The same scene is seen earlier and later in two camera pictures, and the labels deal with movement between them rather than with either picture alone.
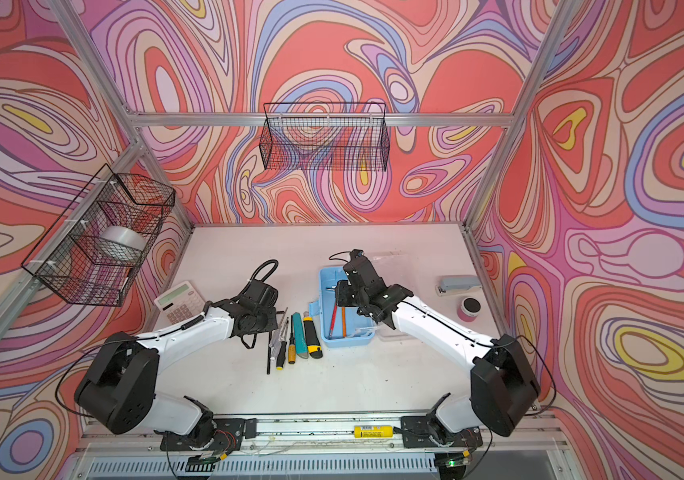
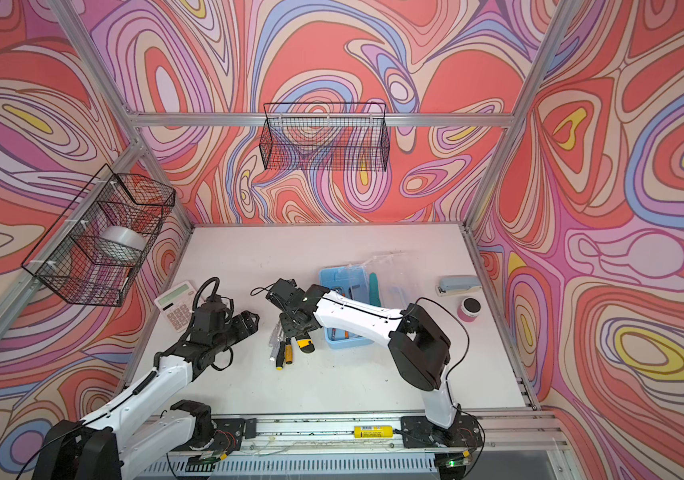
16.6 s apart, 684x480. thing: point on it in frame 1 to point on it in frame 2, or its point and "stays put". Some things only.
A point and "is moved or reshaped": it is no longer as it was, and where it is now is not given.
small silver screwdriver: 276,337 stays put
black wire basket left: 91,251 stays put
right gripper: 342,294 to 285,318
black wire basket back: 325,136 stays put
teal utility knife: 299,336 is moved or reshaped
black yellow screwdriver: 281,350 stays put
